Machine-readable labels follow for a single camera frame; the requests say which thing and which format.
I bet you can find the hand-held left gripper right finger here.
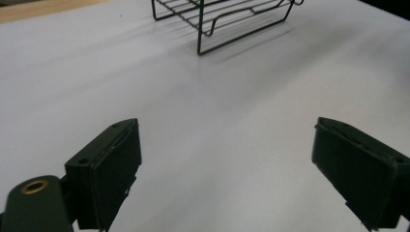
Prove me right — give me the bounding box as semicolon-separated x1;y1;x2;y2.
310;116;410;232

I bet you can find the black wire rack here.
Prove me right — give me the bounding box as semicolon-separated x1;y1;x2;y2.
151;0;306;57

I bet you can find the wooden table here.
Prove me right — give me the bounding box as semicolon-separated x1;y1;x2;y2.
0;0;114;25

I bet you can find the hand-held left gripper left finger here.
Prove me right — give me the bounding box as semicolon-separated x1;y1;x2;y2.
64;117;143;232

